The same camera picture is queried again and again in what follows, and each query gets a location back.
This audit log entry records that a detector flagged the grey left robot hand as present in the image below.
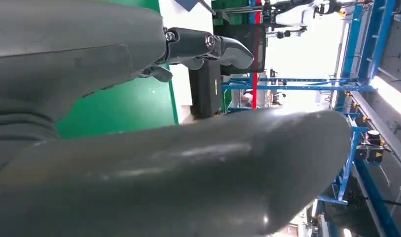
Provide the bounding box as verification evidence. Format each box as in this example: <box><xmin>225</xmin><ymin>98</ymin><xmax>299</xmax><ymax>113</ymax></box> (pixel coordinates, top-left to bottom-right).
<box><xmin>0</xmin><ymin>0</ymin><xmax>352</xmax><ymax>237</ymax></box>

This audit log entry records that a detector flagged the green table mat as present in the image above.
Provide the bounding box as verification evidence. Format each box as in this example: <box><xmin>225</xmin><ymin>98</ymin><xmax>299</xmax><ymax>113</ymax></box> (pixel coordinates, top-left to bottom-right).
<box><xmin>56</xmin><ymin>0</ymin><xmax>180</xmax><ymax>140</ymax></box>

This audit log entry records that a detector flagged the long white table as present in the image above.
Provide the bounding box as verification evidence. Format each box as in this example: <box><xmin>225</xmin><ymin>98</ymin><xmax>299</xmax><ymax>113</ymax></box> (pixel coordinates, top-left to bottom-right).
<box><xmin>158</xmin><ymin>0</ymin><xmax>215</xmax><ymax>125</ymax></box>

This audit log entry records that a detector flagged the red pole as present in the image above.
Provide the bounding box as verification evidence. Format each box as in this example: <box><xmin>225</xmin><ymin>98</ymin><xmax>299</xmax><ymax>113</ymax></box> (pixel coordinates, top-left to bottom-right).
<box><xmin>250</xmin><ymin>0</ymin><xmax>263</xmax><ymax>111</ymax></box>

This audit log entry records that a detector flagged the black panel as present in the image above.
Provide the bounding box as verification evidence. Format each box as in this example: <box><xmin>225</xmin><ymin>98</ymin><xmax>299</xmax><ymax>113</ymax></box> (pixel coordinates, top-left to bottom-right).
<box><xmin>213</xmin><ymin>23</ymin><xmax>267</xmax><ymax>75</ymax></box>

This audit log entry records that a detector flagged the green plastic crate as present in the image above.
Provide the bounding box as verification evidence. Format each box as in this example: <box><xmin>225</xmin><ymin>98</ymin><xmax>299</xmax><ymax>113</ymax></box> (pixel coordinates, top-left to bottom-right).
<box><xmin>212</xmin><ymin>0</ymin><xmax>253</xmax><ymax>26</ymax></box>

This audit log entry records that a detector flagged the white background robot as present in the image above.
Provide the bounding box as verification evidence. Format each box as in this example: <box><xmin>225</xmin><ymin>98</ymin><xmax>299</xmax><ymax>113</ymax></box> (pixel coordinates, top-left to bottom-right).
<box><xmin>262</xmin><ymin>0</ymin><xmax>355</xmax><ymax>37</ymax></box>

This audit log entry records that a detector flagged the black sensor with yellow label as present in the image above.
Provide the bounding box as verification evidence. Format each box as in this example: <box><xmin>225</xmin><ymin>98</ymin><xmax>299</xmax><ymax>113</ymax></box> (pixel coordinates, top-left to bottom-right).
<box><xmin>355</xmin><ymin>130</ymin><xmax>387</xmax><ymax>165</ymax></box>

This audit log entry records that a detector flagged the blue metal frame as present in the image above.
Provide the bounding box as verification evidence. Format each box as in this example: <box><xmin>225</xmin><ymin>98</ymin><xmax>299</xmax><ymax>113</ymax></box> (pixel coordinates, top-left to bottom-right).
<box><xmin>221</xmin><ymin>0</ymin><xmax>401</xmax><ymax>237</ymax></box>

